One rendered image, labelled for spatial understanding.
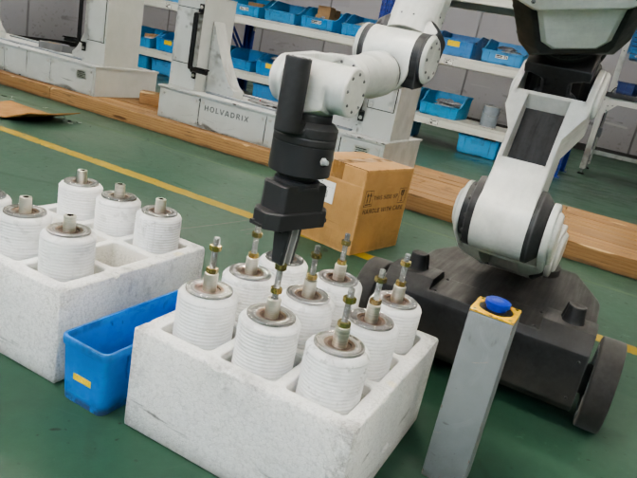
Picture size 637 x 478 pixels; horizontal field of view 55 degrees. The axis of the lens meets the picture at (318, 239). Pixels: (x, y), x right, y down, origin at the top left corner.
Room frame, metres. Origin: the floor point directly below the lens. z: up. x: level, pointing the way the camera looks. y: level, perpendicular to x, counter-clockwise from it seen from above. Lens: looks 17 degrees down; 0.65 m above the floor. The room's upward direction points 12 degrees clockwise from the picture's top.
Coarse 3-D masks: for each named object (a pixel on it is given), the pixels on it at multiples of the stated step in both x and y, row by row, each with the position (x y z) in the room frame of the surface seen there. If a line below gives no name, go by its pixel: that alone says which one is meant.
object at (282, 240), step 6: (276, 234) 0.84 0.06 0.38; (282, 234) 0.83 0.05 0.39; (288, 234) 0.83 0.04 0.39; (276, 240) 0.84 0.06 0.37; (282, 240) 0.83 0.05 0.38; (288, 240) 0.83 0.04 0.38; (276, 246) 0.84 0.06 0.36; (282, 246) 0.83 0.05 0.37; (288, 246) 0.83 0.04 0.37; (276, 252) 0.84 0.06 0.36; (282, 252) 0.83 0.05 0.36; (276, 258) 0.84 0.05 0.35; (282, 258) 0.83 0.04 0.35; (282, 264) 0.83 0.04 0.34
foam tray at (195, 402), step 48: (144, 336) 0.85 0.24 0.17; (432, 336) 1.05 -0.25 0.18; (144, 384) 0.84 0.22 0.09; (192, 384) 0.80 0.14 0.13; (240, 384) 0.77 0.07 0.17; (288, 384) 0.79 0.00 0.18; (384, 384) 0.84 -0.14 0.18; (144, 432) 0.84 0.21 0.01; (192, 432) 0.80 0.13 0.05; (240, 432) 0.77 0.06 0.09; (288, 432) 0.73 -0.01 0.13; (336, 432) 0.71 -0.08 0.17; (384, 432) 0.84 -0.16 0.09
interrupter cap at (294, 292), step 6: (288, 288) 0.96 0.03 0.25; (294, 288) 0.96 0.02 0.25; (300, 288) 0.97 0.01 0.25; (318, 288) 0.98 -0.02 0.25; (288, 294) 0.93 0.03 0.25; (294, 294) 0.94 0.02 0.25; (300, 294) 0.95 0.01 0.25; (318, 294) 0.96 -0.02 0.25; (324, 294) 0.97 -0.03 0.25; (294, 300) 0.92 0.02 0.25; (300, 300) 0.92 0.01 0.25; (306, 300) 0.93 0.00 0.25; (312, 300) 0.93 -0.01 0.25; (318, 300) 0.94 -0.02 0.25; (324, 300) 0.94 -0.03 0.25
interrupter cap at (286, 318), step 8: (256, 304) 0.87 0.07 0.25; (264, 304) 0.88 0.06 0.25; (248, 312) 0.83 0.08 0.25; (256, 312) 0.84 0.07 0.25; (280, 312) 0.86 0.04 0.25; (288, 312) 0.87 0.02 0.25; (256, 320) 0.81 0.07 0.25; (264, 320) 0.82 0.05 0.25; (272, 320) 0.83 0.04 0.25; (280, 320) 0.84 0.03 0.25; (288, 320) 0.84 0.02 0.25
